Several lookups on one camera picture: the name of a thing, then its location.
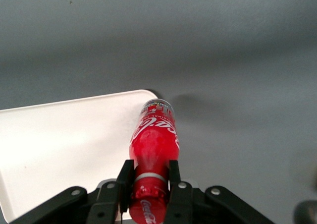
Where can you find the beige rectangular tray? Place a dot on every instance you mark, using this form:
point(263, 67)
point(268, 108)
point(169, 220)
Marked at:
point(62, 147)

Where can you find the red coke bottle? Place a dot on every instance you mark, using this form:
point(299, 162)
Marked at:
point(153, 144)

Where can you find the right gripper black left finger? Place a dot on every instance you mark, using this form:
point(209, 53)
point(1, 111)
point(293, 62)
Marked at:
point(109, 204)

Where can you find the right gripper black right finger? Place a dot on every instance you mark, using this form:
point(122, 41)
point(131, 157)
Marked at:
point(182, 204)

